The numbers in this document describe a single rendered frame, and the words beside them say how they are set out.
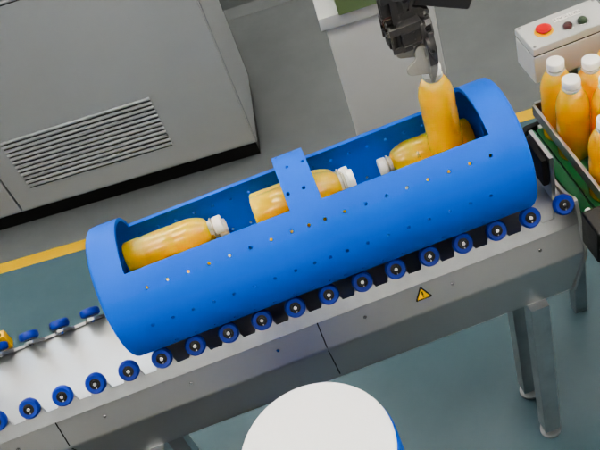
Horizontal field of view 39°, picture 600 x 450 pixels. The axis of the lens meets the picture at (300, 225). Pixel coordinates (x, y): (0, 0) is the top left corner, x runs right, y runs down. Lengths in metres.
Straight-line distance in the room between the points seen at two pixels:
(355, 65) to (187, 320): 1.02
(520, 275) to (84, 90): 2.07
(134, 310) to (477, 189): 0.70
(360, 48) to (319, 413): 1.17
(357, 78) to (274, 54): 1.83
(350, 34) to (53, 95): 1.48
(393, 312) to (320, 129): 1.95
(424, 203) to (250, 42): 2.84
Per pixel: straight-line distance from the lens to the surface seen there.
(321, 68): 4.02
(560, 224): 1.85
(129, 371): 1.82
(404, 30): 1.56
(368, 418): 1.49
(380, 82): 2.44
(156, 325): 1.67
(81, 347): 1.97
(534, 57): 2.02
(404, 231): 1.64
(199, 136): 3.54
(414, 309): 1.83
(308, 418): 1.52
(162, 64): 3.33
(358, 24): 2.32
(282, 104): 3.88
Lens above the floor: 2.31
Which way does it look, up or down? 45 degrees down
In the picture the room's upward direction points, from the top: 22 degrees counter-clockwise
